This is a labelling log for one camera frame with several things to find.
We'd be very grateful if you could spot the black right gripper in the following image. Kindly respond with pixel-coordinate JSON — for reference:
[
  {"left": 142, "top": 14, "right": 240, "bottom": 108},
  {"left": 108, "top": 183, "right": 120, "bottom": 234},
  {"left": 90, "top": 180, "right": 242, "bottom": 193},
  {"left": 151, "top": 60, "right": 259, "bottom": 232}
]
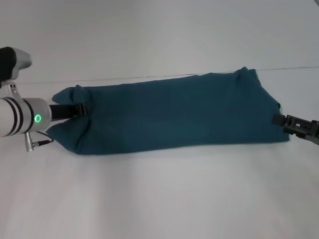
[{"left": 271, "top": 114, "right": 319, "bottom": 146}]

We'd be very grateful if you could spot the teal t-shirt with FREE print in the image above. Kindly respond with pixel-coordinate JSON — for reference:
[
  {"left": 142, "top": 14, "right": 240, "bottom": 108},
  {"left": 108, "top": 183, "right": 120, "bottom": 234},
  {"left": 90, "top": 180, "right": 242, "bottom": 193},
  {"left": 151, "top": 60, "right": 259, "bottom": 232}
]
[{"left": 46, "top": 66, "right": 290, "bottom": 156}]

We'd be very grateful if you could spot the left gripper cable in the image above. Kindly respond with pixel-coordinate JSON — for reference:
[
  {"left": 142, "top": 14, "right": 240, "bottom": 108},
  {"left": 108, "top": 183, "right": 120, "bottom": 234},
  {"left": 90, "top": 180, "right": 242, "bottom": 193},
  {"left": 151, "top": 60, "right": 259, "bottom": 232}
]
[{"left": 23, "top": 130, "right": 54, "bottom": 151}]

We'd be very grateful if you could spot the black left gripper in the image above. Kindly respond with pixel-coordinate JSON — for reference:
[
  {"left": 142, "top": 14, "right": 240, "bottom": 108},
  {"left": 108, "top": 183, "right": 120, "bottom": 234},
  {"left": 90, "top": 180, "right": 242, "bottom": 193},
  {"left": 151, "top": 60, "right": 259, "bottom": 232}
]
[{"left": 49, "top": 103, "right": 89, "bottom": 120}]

